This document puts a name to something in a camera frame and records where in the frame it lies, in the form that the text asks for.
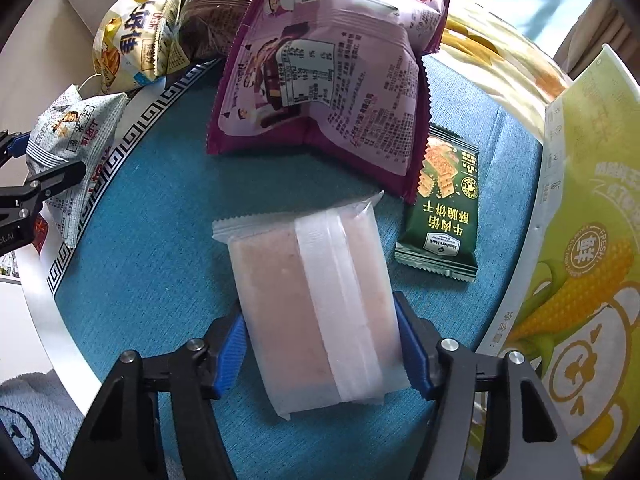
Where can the green cardboard box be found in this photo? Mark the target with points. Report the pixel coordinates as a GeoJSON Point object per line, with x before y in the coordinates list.
{"type": "Point", "coordinates": [590, 260]}

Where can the green cracker packet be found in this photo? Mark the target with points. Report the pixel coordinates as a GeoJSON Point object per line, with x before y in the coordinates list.
{"type": "Point", "coordinates": [445, 210]}

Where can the white translucent snack packet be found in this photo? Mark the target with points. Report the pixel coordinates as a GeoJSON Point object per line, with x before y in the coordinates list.
{"type": "Point", "coordinates": [310, 305]}

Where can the brown curtain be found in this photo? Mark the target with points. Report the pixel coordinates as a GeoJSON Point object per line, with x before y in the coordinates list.
{"type": "Point", "coordinates": [590, 45]}

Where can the blue patterned tray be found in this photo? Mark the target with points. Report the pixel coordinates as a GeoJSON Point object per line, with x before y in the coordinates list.
{"type": "Point", "coordinates": [165, 210]}

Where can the yellow white chip packet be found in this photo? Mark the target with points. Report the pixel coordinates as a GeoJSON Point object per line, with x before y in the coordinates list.
{"type": "Point", "coordinates": [130, 45]}

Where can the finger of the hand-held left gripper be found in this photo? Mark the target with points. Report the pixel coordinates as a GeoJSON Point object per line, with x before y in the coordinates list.
{"type": "Point", "coordinates": [55, 177]}
{"type": "Point", "coordinates": [12, 145]}

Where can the purple snack packet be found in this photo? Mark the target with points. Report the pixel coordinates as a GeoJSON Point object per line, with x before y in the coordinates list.
{"type": "Point", "coordinates": [325, 85]}

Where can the grey white snack packet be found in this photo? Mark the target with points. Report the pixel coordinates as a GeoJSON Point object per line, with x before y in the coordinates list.
{"type": "Point", "coordinates": [65, 125]}

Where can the grey blue bear rug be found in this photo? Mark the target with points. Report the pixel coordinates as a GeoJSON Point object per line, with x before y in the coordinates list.
{"type": "Point", "coordinates": [35, 410]}

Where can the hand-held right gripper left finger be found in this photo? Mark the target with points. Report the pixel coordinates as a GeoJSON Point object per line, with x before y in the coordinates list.
{"type": "Point", "coordinates": [230, 352]}

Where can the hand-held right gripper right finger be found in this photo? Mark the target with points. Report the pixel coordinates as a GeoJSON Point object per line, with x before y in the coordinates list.
{"type": "Point", "coordinates": [415, 355]}

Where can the brown snack packet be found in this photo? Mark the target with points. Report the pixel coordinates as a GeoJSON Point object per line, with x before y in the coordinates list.
{"type": "Point", "coordinates": [210, 20]}

